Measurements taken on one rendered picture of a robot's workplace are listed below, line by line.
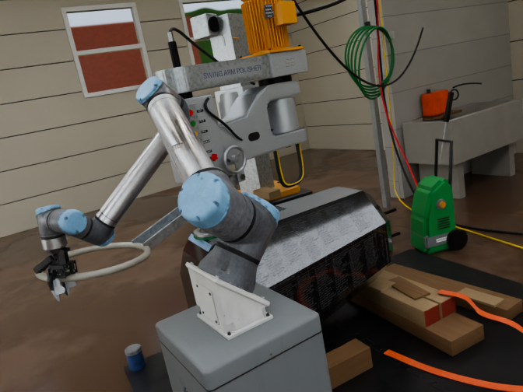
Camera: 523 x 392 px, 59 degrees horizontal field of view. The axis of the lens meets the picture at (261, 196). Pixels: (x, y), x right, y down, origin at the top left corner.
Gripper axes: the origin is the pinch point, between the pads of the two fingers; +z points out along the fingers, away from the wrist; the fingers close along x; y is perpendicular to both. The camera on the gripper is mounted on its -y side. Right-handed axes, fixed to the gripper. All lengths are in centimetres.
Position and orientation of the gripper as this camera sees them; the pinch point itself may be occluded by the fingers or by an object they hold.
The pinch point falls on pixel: (61, 295)
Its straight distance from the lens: 206.3
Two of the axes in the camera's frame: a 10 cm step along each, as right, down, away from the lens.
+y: 9.5, -0.5, -3.1
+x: 2.9, -2.2, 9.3
